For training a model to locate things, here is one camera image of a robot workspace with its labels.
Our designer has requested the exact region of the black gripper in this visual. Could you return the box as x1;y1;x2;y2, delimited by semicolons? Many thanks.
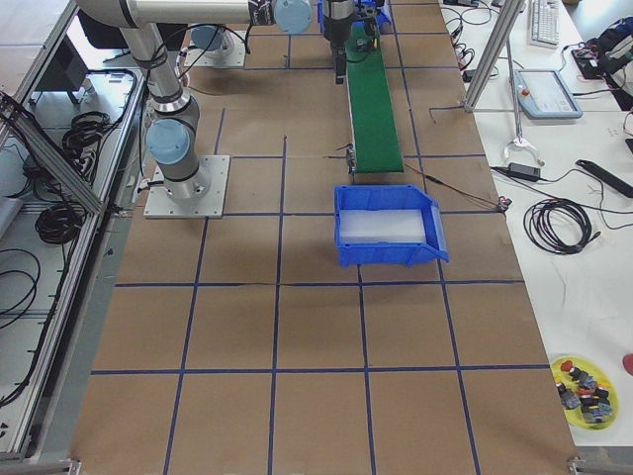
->
323;0;377;84

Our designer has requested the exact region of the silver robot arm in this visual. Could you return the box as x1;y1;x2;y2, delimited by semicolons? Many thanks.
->
77;1;313;200

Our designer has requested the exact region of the blue bin with buttons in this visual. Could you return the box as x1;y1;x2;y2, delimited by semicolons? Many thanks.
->
316;0;393;34

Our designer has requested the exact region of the yellow plate of buttons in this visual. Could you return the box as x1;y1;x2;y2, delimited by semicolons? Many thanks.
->
550;355;619;430

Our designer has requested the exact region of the green conveyor belt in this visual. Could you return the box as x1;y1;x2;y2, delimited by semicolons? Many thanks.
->
346;22;404;174

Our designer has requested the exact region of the white foam pad empty bin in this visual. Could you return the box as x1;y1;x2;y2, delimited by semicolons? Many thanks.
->
336;209;426;243

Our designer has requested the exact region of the blue empty bin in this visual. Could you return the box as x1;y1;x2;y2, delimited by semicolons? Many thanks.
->
334;184;450;267

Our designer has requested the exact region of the white keyboard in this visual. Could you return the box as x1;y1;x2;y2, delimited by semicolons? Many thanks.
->
527;0;560;48

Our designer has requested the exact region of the teach pendant tablet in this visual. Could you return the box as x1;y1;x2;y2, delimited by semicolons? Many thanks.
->
514;69;583;120

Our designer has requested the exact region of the black power adapter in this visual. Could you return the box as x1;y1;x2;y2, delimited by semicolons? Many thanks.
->
507;162;541;182

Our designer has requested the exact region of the aluminium frame post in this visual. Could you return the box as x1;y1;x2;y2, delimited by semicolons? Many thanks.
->
463;0;523;112

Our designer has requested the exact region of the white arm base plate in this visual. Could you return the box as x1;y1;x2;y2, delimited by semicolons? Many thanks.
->
143;155;230;219

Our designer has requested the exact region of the red black conveyor wire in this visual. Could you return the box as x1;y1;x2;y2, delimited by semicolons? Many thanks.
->
404;164;510;214

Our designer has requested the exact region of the coiled black cable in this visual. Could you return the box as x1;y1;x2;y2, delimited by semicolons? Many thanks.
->
522;198;592;256

